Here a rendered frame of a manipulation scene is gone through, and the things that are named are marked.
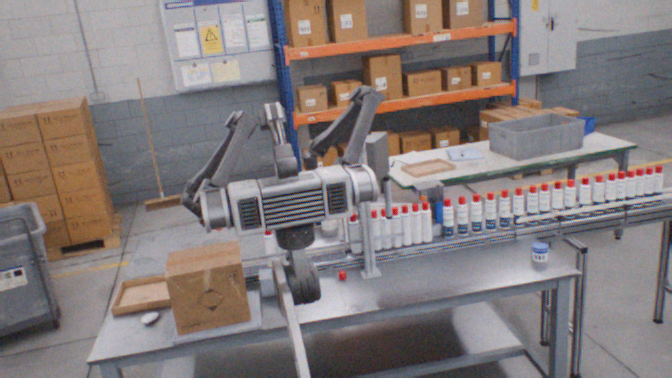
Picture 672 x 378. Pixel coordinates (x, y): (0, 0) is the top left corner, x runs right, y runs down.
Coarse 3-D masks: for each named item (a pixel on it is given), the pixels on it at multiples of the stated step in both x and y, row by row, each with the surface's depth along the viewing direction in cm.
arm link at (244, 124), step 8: (240, 112) 216; (240, 120) 212; (248, 120) 212; (256, 120) 214; (240, 128) 210; (248, 128) 212; (240, 136) 209; (232, 144) 207; (240, 144) 208; (232, 152) 206; (240, 152) 208; (224, 160) 204; (232, 160) 205; (224, 168) 203; (232, 168) 204; (216, 176) 201; (224, 176) 202; (208, 184) 199; (216, 184) 199; (224, 184) 201; (200, 200) 195
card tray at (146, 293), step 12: (156, 276) 273; (120, 288) 266; (132, 288) 271; (144, 288) 269; (156, 288) 268; (120, 300) 260; (132, 300) 259; (144, 300) 258; (156, 300) 250; (168, 300) 250; (120, 312) 248; (132, 312) 249
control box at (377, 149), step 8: (368, 136) 248; (376, 136) 247; (384, 136) 249; (368, 144) 240; (376, 144) 241; (384, 144) 250; (368, 152) 241; (376, 152) 241; (384, 152) 250; (368, 160) 242; (376, 160) 242; (384, 160) 251; (376, 168) 243; (384, 168) 251; (376, 176) 244
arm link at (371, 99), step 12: (360, 96) 222; (372, 96) 216; (384, 96) 218; (372, 108) 215; (360, 120) 214; (372, 120) 215; (360, 132) 212; (348, 144) 214; (360, 144) 211; (348, 156) 209
